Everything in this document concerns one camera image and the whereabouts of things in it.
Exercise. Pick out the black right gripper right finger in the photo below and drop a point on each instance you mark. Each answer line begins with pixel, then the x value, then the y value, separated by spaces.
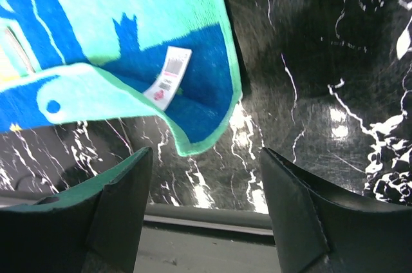
pixel 321 227

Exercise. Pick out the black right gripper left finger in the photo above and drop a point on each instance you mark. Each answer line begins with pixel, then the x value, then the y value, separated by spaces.
pixel 103 215

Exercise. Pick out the teal and blue towel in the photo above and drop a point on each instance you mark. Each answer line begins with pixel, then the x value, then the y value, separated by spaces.
pixel 65 61

